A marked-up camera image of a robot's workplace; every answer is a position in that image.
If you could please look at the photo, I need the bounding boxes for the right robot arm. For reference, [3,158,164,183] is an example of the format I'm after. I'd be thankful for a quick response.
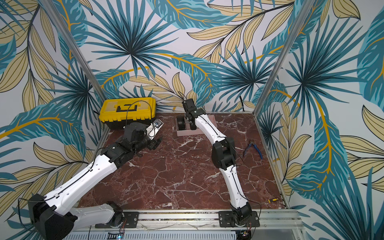
[182,99,252,226]

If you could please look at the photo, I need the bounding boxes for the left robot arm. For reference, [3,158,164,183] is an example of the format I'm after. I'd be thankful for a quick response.
[28,119,163,240]

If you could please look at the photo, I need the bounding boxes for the pink divided storage tray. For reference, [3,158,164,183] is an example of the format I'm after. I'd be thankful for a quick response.
[175,114,218,137]

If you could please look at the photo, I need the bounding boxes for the yellow black toolbox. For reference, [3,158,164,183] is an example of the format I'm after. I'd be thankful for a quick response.
[99,97,156,130]

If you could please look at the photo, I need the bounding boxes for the yellow black screwdriver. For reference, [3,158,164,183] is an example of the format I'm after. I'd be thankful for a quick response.
[264,198,280,204]

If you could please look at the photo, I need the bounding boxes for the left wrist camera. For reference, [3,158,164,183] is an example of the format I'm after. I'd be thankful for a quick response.
[146,119,164,140]

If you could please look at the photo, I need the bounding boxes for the blue handled pliers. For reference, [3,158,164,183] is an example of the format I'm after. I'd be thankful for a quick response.
[243,141,263,160]

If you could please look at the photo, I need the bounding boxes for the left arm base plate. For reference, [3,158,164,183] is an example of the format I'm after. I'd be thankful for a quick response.
[95,212,139,229]

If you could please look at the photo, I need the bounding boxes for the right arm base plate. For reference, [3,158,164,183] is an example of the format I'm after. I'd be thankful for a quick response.
[218,211,260,228]

